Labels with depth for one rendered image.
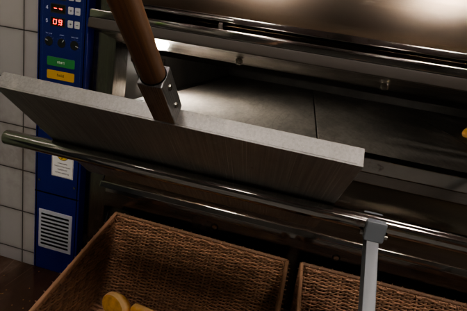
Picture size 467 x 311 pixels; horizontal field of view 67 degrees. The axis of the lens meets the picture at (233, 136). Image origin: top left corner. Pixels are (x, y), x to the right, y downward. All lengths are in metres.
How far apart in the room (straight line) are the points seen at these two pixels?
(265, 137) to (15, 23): 0.96
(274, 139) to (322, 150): 0.06
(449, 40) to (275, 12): 0.41
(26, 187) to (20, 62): 0.41
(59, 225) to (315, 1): 1.02
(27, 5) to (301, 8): 0.79
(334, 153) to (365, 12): 0.54
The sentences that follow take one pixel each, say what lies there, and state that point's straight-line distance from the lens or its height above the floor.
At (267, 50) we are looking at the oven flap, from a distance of 0.81.
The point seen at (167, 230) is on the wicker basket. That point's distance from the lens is 1.12.
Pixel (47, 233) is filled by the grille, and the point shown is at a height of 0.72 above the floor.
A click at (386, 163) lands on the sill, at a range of 1.01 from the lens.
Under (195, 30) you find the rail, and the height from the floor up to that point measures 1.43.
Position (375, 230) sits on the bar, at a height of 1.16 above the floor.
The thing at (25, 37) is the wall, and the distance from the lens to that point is 1.26.
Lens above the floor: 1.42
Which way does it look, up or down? 15 degrees down
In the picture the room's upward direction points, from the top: 9 degrees clockwise
